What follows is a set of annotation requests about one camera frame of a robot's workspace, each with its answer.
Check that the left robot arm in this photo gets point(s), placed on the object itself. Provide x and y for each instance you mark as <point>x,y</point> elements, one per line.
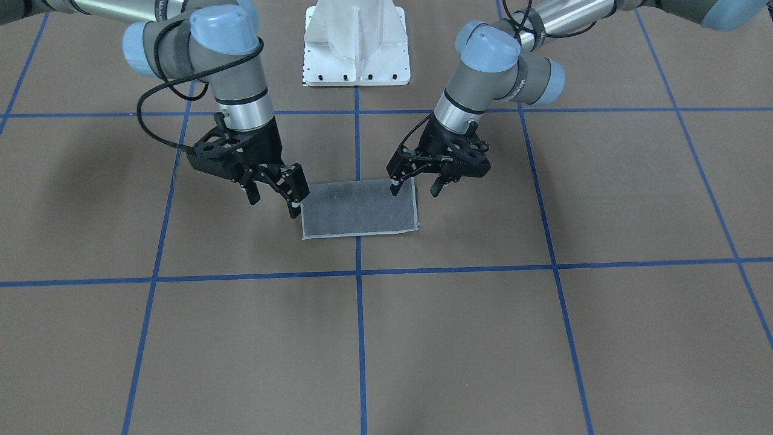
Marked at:
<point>499,62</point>

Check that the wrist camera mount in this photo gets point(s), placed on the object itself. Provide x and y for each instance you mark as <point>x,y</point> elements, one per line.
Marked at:
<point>468,154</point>
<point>216,153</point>

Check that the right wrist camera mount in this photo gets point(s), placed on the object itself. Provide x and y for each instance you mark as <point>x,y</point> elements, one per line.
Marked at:
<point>216,153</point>

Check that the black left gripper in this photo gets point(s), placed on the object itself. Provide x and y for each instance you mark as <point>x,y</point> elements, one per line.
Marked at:
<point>434,138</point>

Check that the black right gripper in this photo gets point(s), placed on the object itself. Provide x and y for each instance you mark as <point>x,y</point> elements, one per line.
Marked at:
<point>266,144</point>

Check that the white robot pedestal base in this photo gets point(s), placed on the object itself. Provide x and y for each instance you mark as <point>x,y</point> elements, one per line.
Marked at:
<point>355,43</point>

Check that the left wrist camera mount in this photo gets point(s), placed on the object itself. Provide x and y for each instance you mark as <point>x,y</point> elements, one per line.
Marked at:
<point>468,154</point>

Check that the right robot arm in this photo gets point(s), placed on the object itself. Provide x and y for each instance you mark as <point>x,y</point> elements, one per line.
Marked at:
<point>215,43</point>

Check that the pink and grey towel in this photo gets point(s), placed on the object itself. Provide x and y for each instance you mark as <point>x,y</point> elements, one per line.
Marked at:
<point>352,208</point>

